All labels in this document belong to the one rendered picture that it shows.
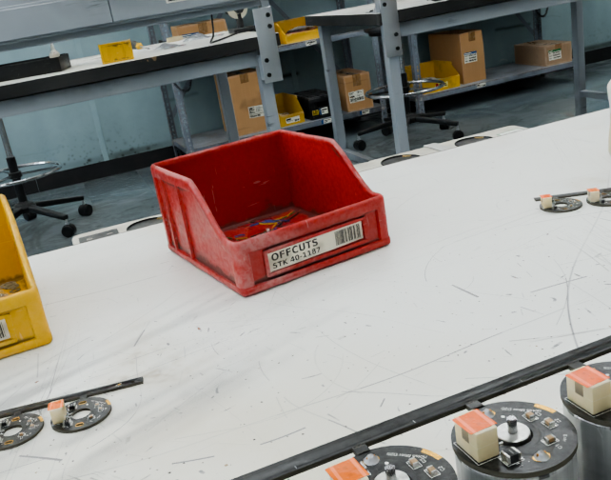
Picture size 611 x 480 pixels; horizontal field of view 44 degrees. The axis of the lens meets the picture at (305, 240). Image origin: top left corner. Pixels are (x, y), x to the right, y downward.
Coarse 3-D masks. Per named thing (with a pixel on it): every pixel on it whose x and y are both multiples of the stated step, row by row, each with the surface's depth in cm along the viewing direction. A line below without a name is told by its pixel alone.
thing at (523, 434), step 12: (504, 432) 15; (528, 432) 15; (504, 444) 15; (516, 444) 15; (456, 456) 16; (576, 456) 15; (456, 468) 16; (468, 468) 15; (564, 468) 15; (576, 468) 15
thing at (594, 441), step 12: (564, 408) 16; (576, 420) 16; (588, 432) 16; (600, 432) 16; (588, 444) 16; (600, 444) 16; (588, 456) 16; (600, 456) 16; (588, 468) 16; (600, 468) 16
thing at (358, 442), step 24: (552, 360) 18; (576, 360) 18; (504, 384) 17; (528, 384) 17; (432, 408) 17; (456, 408) 17; (360, 432) 16; (384, 432) 16; (312, 456) 16; (336, 456) 16
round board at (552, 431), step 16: (496, 416) 16; (528, 416) 16; (544, 416) 16; (560, 416) 16; (544, 432) 15; (560, 432) 15; (576, 432) 15; (512, 448) 15; (528, 448) 15; (544, 448) 15; (560, 448) 15; (576, 448) 15; (480, 464) 15; (496, 464) 15; (512, 464) 15; (528, 464) 15; (544, 464) 14; (560, 464) 14
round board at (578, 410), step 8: (600, 368) 17; (608, 368) 17; (560, 392) 17; (568, 400) 16; (568, 408) 16; (576, 408) 16; (584, 416) 16; (592, 416) 16; (600, 416) 16; (608, 416) 16; (600, 424) 16; (608, 424) 15
